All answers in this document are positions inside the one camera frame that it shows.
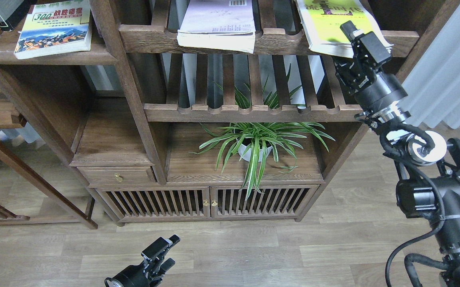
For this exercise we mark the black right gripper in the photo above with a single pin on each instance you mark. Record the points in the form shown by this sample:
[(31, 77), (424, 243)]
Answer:
[(372, 88)]

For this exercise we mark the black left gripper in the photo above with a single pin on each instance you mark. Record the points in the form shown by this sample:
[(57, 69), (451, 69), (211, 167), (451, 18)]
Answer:
[(147, 274)]

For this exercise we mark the yellow green magazine stack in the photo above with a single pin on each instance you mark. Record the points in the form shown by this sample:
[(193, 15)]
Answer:
[(321, 20)]

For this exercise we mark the colourful cover paperback book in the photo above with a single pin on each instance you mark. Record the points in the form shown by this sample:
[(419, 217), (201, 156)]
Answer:
[(55, 28)]

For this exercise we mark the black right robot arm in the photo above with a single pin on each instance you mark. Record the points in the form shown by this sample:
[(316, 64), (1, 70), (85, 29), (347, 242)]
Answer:
[(428, 166)]

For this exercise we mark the brass drawer knob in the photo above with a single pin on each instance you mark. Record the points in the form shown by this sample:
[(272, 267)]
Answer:
[(118, 177)]

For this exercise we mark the white pleated curtain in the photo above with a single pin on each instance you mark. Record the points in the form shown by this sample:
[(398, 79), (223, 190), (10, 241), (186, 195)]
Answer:
[(433, 86)]

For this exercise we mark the white plant pot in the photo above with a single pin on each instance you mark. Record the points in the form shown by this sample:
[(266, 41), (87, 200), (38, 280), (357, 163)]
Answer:
[(246, 152)]

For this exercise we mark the white lavender book stack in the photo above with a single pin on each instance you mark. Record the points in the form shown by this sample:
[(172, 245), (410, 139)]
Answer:
[(218, 24)]

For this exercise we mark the dark wooden bookshelf cabinet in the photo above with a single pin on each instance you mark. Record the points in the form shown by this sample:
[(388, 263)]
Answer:
[(133, 104)]

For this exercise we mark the dark book top left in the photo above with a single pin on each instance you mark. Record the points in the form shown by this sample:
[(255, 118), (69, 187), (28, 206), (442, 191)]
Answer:
[(12, 12)]

